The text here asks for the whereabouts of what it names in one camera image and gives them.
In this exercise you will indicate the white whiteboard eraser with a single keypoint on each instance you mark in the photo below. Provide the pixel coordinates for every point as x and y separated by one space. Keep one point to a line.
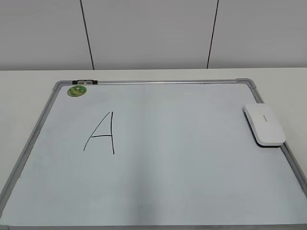
264 125

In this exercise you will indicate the round green magnet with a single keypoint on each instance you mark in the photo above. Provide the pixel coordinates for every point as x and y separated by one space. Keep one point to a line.
76 91

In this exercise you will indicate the white board with grey frame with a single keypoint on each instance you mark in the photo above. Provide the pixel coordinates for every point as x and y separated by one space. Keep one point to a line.
153 154

